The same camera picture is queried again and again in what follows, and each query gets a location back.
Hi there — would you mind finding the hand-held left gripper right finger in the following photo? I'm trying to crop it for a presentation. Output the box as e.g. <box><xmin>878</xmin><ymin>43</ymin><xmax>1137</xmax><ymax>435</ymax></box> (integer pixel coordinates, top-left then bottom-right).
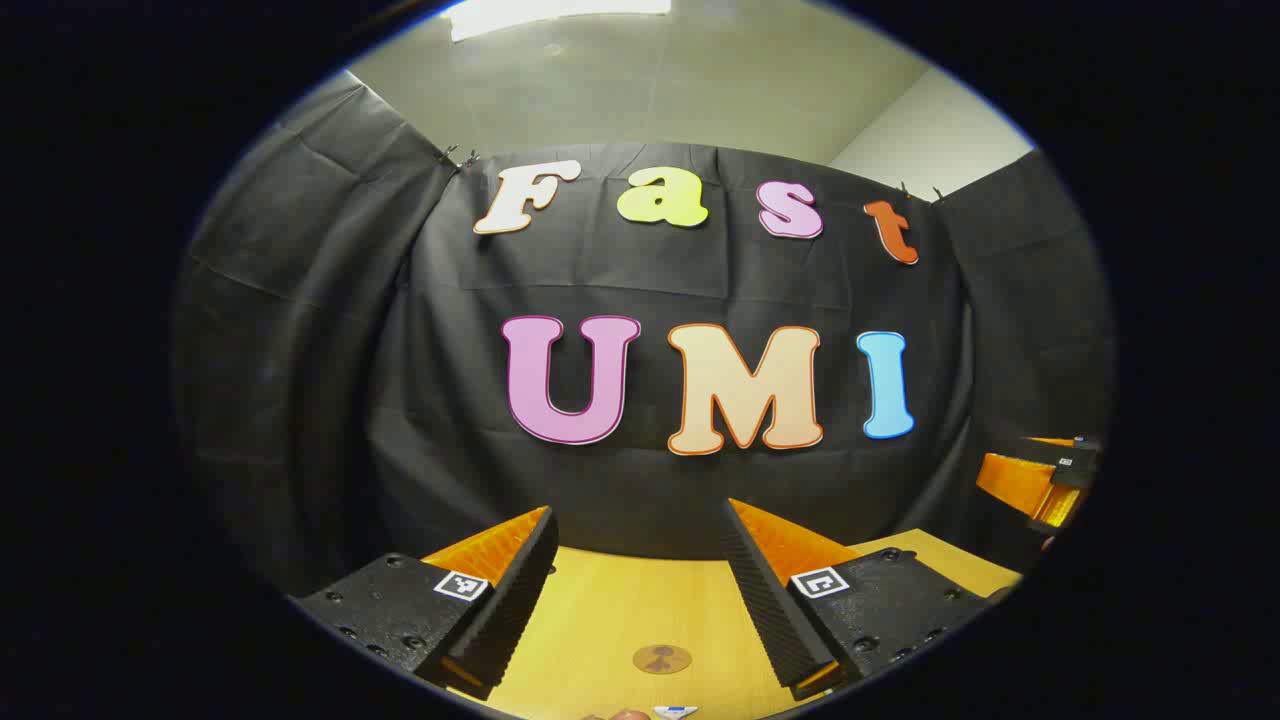
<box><xmin>719</xmin><ymin>497</ymin><xmax>1002</xmax><ymax>702</ymax></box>

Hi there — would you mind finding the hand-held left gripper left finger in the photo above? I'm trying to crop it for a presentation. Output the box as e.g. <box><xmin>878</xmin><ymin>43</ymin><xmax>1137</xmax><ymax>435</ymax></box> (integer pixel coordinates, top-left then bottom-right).
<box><xmin>293</xmin><ymin>505</ymin><xmax>561</xmax><ymax>701</ymax></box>

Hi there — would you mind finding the round brown coaster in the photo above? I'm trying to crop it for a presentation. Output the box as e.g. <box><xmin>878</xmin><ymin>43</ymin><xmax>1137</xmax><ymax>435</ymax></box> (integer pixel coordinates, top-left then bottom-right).
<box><xmin>632</xmin><ymin>644</ymin><xmax>693</xmax><ymax>676</ymax></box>

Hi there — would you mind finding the wooden desktop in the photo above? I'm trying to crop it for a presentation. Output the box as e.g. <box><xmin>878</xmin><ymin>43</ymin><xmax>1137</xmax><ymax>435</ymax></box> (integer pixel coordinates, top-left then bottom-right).
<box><xmin>420</xmin><ymin>528</ymin><xmax>1026</xmax><ymax>720</ymax></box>

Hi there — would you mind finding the ceiling light panel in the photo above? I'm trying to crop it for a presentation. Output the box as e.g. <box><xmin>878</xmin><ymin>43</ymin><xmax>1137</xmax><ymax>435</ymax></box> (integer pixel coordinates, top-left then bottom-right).
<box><xmin>448</xmin><ymin>0</ymin><xmax>673</xmax><ymax>43</ymax></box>

